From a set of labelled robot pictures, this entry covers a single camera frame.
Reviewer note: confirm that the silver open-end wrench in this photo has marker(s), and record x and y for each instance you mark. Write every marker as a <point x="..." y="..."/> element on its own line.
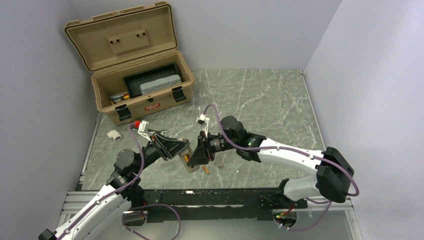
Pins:
<point x="153" y="131"/>

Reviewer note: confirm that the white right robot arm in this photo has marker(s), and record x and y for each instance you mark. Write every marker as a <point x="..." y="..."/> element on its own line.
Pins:
<point x="328" y="174"/>

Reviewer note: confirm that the beige battery compartment cover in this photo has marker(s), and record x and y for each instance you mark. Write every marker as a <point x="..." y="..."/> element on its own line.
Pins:
<point x="219" y="163"/>

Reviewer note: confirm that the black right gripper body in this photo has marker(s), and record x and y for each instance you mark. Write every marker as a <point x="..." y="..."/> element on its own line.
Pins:
<point x="215" y="144"/>

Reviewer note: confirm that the pack of batteries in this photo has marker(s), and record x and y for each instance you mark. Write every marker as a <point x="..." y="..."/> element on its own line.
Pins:
<point x="117" y="98"/>

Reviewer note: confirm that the white plastic pipe fitting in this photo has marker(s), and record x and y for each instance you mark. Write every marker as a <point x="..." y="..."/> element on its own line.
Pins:
<point x="114" y="135"/>

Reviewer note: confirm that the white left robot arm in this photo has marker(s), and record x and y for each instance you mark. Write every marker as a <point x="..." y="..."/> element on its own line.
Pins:
<point x="121" y="191"/>

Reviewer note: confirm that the grey plastic case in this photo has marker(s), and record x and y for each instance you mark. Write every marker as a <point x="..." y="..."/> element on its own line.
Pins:
<point x="160" y="84"/>

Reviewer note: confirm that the tan plastic toolbox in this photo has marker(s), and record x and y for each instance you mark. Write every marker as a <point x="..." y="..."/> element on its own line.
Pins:
<point x="126" y="42"/>

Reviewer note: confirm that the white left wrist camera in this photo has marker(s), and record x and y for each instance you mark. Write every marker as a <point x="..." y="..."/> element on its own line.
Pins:
<point x="142" y="128"/>

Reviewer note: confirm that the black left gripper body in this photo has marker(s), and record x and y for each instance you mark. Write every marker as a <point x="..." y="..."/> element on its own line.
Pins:
<point x="152" y="152"/>

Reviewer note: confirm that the black tray in toolbox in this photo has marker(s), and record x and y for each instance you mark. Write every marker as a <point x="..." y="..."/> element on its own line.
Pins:
<point x="133" y="82"/>

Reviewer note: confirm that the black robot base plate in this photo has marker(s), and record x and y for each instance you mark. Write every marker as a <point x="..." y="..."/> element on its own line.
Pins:
<point x="215" y="204"/>

